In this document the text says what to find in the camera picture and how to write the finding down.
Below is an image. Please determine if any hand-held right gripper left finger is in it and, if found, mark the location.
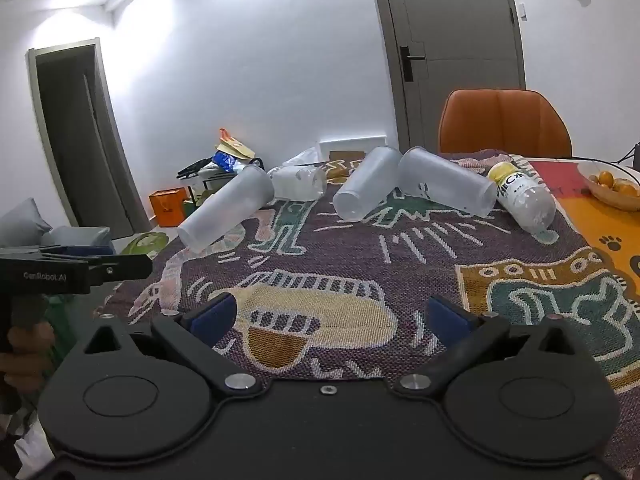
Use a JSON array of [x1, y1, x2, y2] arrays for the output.
[[81, 293, 262, 397]]

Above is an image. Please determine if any grey cushion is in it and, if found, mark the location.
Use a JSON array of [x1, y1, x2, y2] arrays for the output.
[[0, 197, 112, 252]]

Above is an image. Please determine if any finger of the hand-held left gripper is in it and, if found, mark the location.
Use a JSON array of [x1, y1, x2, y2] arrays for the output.
[[37, 244, 114, 258], [87, 254, 153, 287]]

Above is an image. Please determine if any pile of bags and packets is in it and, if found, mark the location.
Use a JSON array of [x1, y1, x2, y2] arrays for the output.
[[176, 129, 265, 202]]

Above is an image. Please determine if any green plastic bag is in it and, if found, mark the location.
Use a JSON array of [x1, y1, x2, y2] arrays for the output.
[[119, 232, 169, 262]]

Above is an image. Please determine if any frosted plastic cup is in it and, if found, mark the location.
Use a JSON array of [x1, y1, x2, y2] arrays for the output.
[[177, 164, 276, 255], [397, 146, 499, 219], [332, 146, 404, 222]]

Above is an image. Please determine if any brown cardboard box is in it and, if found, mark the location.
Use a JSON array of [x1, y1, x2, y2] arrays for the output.
[[329, 150, 367, 167]]

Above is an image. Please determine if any orange paper bag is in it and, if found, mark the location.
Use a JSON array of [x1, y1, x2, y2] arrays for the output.
[[148, 187, 189, 229]]

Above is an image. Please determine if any black cable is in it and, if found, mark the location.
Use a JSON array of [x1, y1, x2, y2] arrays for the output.
[[569, 142, 640, 172]]

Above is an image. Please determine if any person's left hand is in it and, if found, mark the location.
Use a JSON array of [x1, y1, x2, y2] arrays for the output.
[[0, 322, 56, 392]]

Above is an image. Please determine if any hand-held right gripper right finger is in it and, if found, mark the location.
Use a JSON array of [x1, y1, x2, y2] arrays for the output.
[[395, 296, 596, 401]]

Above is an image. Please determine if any plastic bottle with yellow cap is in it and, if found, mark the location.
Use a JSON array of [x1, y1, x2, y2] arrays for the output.
[[487, 160, 559, 237]]

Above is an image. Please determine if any orange chair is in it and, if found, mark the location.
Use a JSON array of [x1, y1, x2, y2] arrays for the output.
[[437, 89, 574, 159]]

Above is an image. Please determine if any white flat box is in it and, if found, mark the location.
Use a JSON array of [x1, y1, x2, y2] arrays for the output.
[[317, 134, 387, 154]]

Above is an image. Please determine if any white bowl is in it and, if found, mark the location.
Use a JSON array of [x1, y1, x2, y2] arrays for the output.
[[577, 160, 640, 211]]

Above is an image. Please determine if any grey door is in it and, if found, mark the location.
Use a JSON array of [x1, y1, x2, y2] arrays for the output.
[[366, 0, 527, 152]]

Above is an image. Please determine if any black door handle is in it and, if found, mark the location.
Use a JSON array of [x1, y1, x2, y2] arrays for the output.
[[399, 45, 426, 82]]

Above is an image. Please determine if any printed woven blanket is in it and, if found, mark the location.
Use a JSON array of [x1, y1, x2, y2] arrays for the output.
[[92, 150, 640, 397]]

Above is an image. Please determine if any dark open doorway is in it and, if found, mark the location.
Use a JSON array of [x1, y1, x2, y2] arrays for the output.
[[27, 37, 151, 242]]

